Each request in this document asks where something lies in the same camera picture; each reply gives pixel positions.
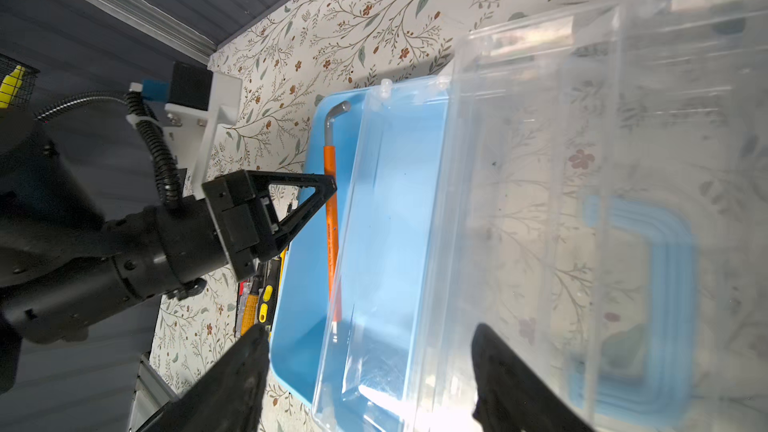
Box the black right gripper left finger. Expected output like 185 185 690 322
140 325 270 431

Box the orange hex key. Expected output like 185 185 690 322
323 101 351 326

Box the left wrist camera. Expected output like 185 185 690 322
129 62 242 199

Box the yellow black utility knife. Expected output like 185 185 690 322
234 251 287 338

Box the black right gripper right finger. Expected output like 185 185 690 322
471 323 592 432

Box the yellow marker in basket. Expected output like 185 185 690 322
0 65 26 109

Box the light blue plastic tool box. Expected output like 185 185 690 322
269 74 457 409

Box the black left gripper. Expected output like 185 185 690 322
1 170 337 345

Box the black wire wall basket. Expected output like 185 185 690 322
0 54 39 112

